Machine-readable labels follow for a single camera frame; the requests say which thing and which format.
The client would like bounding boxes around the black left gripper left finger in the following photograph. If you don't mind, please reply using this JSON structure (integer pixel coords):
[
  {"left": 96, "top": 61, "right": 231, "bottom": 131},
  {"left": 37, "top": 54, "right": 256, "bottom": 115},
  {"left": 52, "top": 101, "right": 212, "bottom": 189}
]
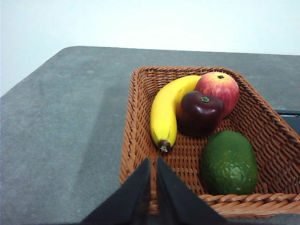
[{"left": 81, "top": 157, "right": 152, "bottom": 225}]

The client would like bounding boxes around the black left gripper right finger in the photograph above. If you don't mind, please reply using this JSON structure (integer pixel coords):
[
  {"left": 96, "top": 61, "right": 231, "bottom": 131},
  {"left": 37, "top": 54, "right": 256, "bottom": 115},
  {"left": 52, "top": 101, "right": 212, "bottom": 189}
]
[{"left": 156, "top": 156, "right": 229, "bottom": 225}]

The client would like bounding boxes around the green avocado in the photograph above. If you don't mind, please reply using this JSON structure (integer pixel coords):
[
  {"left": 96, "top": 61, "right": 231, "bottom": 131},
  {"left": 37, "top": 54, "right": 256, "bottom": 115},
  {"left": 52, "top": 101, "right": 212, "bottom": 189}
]
[{"left": 200, "top": 130, "right": 259, "bottom": 196}]

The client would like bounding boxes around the dark red apple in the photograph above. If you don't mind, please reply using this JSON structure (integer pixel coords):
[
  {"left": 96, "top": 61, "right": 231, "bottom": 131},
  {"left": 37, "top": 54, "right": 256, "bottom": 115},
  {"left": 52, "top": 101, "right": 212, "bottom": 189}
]
[{"left": 177, "top": 90, "right": 225, "bottom": 137}]

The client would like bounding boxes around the yellow banana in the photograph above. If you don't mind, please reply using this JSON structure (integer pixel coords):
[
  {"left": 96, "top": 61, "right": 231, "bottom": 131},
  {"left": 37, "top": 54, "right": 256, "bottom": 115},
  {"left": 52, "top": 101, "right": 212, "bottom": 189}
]
[{"left": 150, "top": 75, "right": 203, "bottom": 154}]

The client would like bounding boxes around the brown wicker basket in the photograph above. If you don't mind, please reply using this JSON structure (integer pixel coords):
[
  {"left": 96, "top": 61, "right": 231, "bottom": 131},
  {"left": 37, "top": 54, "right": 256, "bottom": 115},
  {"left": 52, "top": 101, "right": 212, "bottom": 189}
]
[{"left": 119, "top": 66, "right": 300, "bottom": 220}]

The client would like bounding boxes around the red yellow apple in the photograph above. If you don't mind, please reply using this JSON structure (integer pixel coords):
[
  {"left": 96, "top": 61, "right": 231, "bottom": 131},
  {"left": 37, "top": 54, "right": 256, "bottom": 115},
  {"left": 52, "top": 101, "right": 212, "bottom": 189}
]
[{"left": 195, "top": 72, "right": 240, "bottom": 119}]

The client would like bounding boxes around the dark rectangular tray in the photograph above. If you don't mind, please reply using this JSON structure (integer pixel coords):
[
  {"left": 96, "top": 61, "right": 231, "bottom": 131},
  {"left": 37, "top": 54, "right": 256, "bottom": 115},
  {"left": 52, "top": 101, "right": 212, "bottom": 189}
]
[{"left": 274, "top": 109, "right": 300, "bottom": 141}]

